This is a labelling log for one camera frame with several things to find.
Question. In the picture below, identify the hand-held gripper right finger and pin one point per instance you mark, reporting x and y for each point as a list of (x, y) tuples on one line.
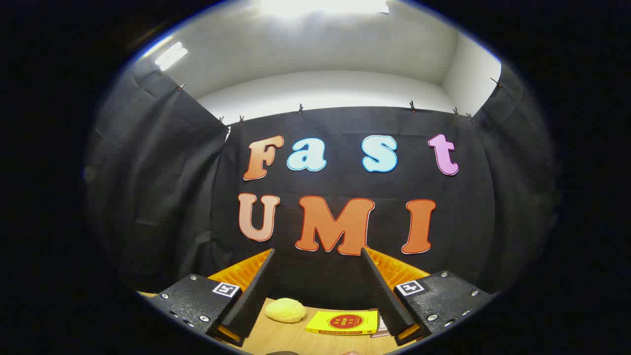
[(382, 296)]

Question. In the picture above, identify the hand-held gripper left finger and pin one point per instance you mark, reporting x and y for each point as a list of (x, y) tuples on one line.
[(256, 291)]

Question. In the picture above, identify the yellow round bun plush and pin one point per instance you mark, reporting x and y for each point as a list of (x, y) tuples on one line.
[(286, 310)]

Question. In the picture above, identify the white book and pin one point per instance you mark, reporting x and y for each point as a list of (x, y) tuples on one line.
[(380, 332)]

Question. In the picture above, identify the black backdrop cloth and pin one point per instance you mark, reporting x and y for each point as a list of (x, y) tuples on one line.
[(345, 281)]

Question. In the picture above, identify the yellow book with red circle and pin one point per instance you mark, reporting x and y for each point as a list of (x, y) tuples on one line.
[(340, 323)]

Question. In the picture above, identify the ceiling light panel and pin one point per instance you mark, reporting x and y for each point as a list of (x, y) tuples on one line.
[(171, 55)]

